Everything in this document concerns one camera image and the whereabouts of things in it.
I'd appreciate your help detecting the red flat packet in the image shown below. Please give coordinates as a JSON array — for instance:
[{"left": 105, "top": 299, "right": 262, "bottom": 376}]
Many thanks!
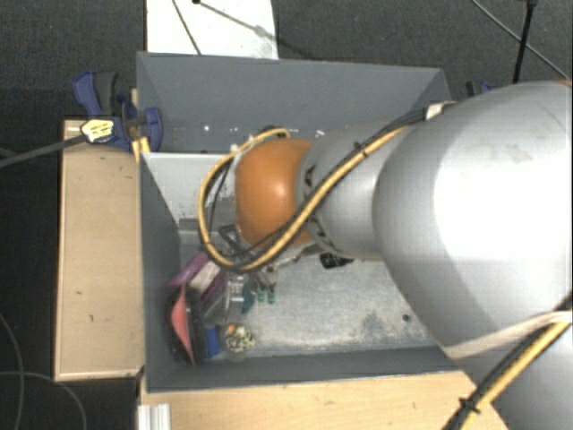
[{"left": 169, "top": 284, "right": 197, "bottom": 366}]

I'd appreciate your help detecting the pale wood board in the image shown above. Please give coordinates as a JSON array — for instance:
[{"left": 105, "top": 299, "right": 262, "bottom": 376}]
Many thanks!
[{"left": 54, "top": 118, "right": 146, "bottom": 382}]

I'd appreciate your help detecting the black cylinder on white bracket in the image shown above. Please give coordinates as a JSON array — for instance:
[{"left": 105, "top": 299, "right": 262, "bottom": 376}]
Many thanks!
[{"left": 267, "top": 249, "right": 355, "bottom": 271}]

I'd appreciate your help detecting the spotted toy animal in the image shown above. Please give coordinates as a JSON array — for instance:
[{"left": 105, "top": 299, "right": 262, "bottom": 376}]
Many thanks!
[{"left": 223, "top": 322, "right": 257, "bottom": 355}]

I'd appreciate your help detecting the purple box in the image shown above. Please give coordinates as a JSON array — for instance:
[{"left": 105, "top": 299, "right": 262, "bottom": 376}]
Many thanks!
[{"left": 168, "top": 250, "right": 227, "bottom": 307}]

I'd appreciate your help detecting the grey metal bin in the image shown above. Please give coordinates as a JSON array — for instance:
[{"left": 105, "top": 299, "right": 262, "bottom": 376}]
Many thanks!
[{"left": 134, "top": 50, "right": 469, "bottom": 392}]

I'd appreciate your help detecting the blue block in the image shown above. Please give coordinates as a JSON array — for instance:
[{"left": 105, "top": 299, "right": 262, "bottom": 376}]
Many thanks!
[{"left": 203, "top": 323, "right": 222, "bottom": 359}]

